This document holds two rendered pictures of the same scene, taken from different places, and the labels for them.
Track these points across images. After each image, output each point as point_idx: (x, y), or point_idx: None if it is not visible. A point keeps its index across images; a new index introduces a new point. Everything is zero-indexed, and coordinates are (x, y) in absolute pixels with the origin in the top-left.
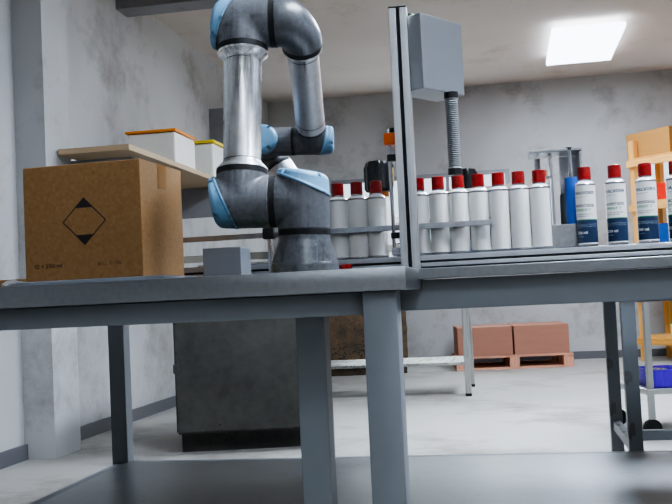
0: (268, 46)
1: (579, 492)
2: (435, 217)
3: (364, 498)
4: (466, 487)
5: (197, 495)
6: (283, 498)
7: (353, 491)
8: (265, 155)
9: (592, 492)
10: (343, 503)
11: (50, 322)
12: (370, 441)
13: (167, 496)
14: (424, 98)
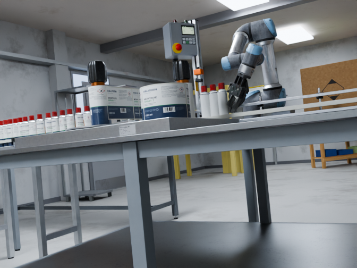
0: (255, 41)
1: (126, 250)
2: None
3: (225, 253)
4: (165, 257)
5: (329, 263)
6: (270, 256)
7: (226, 259)
8: (256, 65)
9: (122, 249)
10: (239, 250)
11: None
12: (254, 171)
13: (351, 264)
14: (181, 56)
